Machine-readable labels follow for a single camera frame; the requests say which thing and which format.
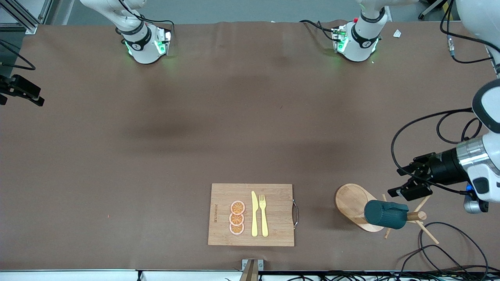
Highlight yellow plastic fork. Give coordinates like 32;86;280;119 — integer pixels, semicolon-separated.
259;194;269;238

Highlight brown table mat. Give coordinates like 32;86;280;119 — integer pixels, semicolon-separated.
0;20;500;272

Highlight black base cable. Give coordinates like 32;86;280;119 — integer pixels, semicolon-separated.
299;20;340;41

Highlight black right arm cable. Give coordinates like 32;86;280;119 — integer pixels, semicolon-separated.
0;0;174;71

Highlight white table edge rail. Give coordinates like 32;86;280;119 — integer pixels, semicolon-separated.
0;269;500;281

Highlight yellow plastic knife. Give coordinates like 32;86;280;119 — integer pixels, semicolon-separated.
251;191;259;237

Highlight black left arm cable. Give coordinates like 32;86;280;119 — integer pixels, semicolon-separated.
391;0;495;196

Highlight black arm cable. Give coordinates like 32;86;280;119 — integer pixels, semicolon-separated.
0;0;174;71
391;0;495;196

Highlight wooden mug rack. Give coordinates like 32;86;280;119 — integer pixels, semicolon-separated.
335;183;439;244

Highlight teal ribbed mug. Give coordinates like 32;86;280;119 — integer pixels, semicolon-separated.
364;200;409;230

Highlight metal bracket with post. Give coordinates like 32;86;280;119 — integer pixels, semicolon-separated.
239;259;264;281

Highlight black cable bundle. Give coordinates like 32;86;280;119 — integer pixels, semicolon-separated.
270;270;500;281

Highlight aluminium frame profile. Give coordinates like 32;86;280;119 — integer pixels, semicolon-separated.
0;0;53;35

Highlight bamboo cutting board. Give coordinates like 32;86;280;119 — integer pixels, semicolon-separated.
208;183;299;247

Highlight grey chair leg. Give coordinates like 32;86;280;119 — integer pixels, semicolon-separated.
418;0;444;20

